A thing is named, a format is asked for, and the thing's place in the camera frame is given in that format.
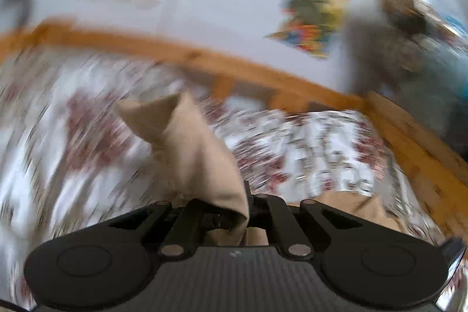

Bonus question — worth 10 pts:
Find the beige hooded sweatshirt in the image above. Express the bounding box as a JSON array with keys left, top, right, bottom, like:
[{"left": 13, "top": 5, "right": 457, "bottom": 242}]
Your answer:
[{"left": 117, "top": 93, "right": 407, "bottom": 246}]

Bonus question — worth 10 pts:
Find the white floral satin bedspread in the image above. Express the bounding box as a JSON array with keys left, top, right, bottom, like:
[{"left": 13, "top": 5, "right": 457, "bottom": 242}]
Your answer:
[{"left": 1, "top": 49, "right": 467, "bottom": 311}]

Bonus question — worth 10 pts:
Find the grey green patterned curtain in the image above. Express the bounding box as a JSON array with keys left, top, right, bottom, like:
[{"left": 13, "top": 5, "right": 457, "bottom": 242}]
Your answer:
[{"left": 341, "top": 0, "right": 467, "bottom": 156}]

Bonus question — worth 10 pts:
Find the wooden bed frame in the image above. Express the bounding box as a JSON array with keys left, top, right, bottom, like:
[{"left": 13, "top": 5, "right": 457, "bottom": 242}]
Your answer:
[{"left": 1, "top": 20, "right": 467, "bottom": 237}]

